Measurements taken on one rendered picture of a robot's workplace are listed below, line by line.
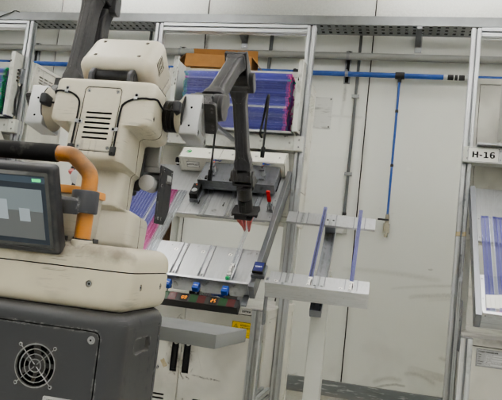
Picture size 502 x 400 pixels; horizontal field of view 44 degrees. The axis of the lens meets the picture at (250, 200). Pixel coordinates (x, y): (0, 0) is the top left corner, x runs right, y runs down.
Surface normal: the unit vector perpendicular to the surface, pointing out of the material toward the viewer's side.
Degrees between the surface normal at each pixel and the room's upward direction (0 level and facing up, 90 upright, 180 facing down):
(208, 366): 90
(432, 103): 90
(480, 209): 44
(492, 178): 90
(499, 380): 90
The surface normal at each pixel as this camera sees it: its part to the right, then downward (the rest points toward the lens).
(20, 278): -0.18, -0.11
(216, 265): -0.08, -0.79
